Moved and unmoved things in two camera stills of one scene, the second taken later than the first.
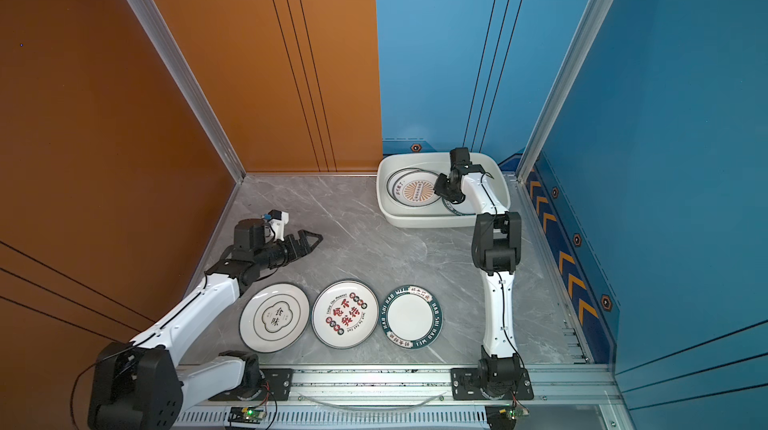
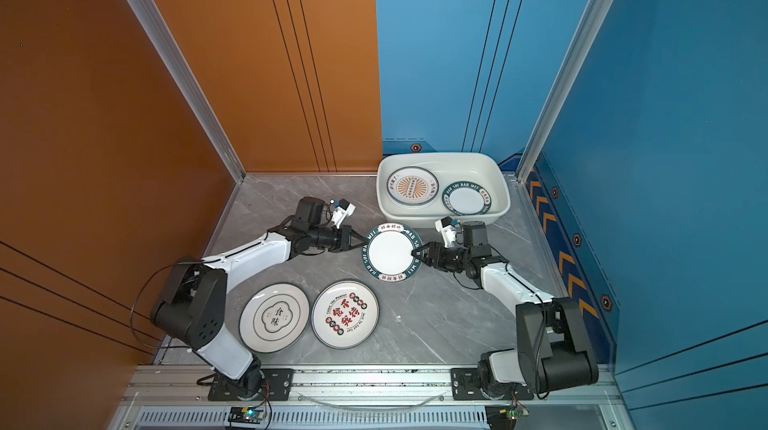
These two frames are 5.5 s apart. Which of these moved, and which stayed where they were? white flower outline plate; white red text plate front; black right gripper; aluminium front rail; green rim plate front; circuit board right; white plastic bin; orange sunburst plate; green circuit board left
Moved: green rim plate front; black right gripper
Stayed: white flower outline plate; green circuit board left; orange sunburst plate; white red text plate front; circuit board right; aluminium front rail; white plastic bin
